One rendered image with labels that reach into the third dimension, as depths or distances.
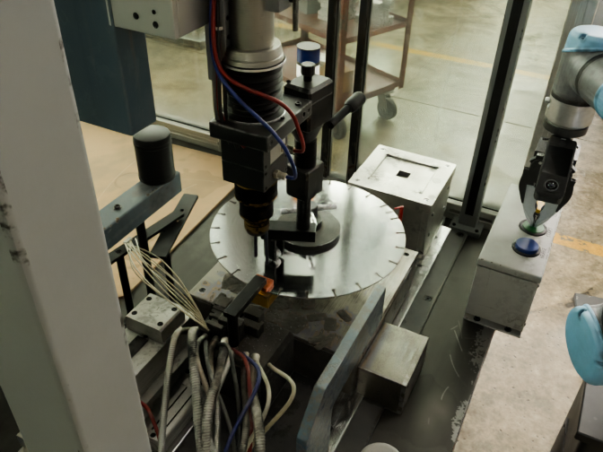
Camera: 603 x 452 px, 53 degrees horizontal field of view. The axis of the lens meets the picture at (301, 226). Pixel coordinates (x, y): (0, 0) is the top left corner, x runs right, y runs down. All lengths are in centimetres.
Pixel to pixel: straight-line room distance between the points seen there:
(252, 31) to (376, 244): 46
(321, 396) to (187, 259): 64
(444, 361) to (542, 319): 130
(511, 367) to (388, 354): 121
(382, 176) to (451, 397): 48
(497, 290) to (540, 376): 108
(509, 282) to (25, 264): 99
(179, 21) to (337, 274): 47
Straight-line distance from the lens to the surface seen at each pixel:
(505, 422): 204
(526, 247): 114
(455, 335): 117
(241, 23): 68
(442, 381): 109
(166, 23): 66
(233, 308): 86
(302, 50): 118
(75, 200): 20
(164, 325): 96
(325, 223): 102
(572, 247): 279
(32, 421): 27
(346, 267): 96
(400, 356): 101
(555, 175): 108
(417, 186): 127
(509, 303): 115
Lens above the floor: 157
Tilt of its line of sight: 37 degrees down
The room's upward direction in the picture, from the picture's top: 2 degrees clockwise
